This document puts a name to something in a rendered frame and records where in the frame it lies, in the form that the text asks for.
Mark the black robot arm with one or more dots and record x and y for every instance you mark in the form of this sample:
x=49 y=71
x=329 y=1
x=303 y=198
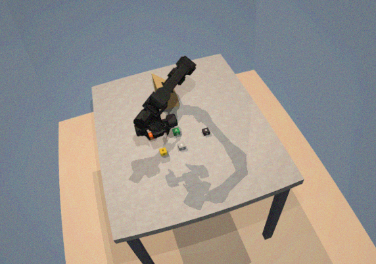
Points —
x=158 y=100

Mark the green block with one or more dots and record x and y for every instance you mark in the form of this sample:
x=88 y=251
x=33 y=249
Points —
x=176 y=131

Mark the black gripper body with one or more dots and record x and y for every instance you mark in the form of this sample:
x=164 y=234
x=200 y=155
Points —
x=170 y=120

